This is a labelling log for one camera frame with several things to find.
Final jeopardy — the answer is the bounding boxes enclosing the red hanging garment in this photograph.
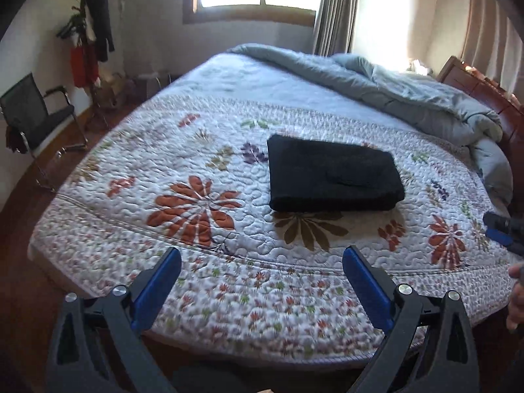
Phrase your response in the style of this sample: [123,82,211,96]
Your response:
[69,45,100,87]

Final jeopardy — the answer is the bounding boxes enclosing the bed with floral quilt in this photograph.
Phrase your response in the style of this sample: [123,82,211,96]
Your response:
[28,55,518,363]

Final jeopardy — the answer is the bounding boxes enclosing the grey-blue duvet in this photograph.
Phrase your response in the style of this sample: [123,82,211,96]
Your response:
[227,43,514,205]

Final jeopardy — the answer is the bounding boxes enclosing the coat rack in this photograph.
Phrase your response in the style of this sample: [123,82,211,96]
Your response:
[56,0,116,132]

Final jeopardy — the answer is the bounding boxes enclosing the beige bag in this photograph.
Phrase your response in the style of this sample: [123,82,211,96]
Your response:
[97,73,137,110]

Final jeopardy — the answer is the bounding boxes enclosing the black pants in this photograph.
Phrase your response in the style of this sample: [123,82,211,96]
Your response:
[266,134,406,214]

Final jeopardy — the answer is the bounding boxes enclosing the pleated wall curtain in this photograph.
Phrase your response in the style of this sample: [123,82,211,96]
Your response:
[460,0,524,97]

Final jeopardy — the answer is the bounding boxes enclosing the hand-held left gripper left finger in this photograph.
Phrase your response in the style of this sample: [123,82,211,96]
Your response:
[47,248,183,393]

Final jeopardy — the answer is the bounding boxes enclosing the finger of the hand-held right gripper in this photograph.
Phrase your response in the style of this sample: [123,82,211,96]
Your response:
[486,229,524,254]
[483,212,524,232]

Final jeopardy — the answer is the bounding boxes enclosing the person's right hand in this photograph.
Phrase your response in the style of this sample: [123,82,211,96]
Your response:
[507,264,524,331]

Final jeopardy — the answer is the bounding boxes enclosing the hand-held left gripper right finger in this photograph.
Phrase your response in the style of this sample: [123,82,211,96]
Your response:
[342,246,479,393]

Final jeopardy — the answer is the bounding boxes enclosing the black hanging garment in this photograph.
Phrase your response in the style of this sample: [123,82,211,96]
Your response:
[84,0,116,63]

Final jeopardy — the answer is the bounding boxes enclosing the red-brown wooden headboard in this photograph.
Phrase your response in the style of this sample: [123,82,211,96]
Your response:
[436,55,524,150]

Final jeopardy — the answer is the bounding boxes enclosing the grey window curtain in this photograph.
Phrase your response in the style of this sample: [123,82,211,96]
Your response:
[313,0,363,56]

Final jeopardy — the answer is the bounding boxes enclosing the black mesh chair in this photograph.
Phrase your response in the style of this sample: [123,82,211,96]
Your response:
[0,72,89,192]

